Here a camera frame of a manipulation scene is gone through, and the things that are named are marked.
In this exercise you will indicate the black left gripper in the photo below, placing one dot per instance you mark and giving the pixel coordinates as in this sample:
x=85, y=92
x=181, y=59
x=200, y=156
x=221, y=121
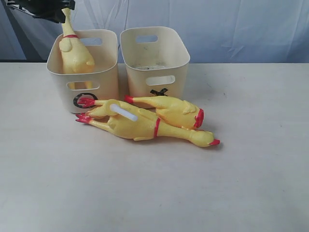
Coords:
x=50, y=10

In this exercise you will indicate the chicken head with white squeaker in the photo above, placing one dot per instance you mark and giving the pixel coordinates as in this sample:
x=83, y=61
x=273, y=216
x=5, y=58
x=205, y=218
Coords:
x=110, y=107

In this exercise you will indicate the cream bin marked circle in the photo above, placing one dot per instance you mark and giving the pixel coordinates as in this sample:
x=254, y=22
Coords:
x=100, y=84

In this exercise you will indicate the cream bin marked cross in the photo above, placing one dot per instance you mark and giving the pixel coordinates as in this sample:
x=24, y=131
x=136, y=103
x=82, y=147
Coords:
x=156, y=61

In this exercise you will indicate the headless yellow rubber chicken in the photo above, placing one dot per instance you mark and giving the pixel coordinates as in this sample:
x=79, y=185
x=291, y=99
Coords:
x=174, y=111

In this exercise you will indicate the blue backdrop curtain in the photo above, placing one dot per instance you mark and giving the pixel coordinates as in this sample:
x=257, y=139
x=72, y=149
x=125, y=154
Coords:
x=214, y=31

